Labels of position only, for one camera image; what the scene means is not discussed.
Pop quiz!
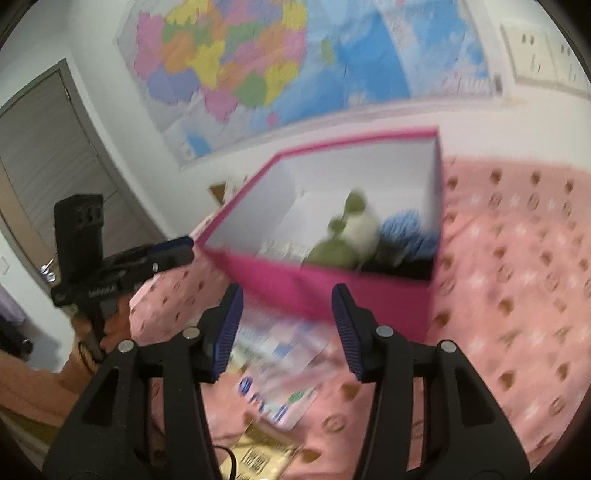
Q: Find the black cloth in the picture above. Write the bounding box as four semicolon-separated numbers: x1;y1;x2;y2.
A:
360;257;434;281

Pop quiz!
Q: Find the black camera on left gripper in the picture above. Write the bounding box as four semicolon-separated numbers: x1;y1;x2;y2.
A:
54;194;104;290

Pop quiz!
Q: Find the yellow tissue pack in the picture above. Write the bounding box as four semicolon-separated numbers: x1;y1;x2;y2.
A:
219;422;301;480

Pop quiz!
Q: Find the person's left hand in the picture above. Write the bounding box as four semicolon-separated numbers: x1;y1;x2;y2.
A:
71;294;132;355

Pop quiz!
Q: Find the pink cardboard box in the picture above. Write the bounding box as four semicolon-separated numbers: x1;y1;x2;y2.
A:
197;129;444;341

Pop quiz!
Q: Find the brown wooden headboard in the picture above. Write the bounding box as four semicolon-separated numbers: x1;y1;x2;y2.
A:
207;182;226;206

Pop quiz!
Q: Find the colourful wall map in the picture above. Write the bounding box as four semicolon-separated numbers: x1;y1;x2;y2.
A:
115;1;501;166

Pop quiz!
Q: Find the blue checkered cloth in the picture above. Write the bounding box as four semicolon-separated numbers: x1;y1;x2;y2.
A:
376;209;440;266

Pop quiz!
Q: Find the white wet wipes pack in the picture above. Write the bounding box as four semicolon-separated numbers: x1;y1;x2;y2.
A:
256;240;311;264

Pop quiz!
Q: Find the pink patterned blanket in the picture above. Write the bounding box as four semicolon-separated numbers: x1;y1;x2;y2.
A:
130;157;590;479

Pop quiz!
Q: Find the white wall socket panel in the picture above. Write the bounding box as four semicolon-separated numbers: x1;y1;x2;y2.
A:
501;24;590;99

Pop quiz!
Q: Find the green frog plush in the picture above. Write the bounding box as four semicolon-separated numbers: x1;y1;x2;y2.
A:
304;190;381;270

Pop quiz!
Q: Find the grey door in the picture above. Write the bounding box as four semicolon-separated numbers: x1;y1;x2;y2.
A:
1;60;164;290

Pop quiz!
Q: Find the white wipes pack blue print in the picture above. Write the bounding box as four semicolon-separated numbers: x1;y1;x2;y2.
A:
230;314;339;431

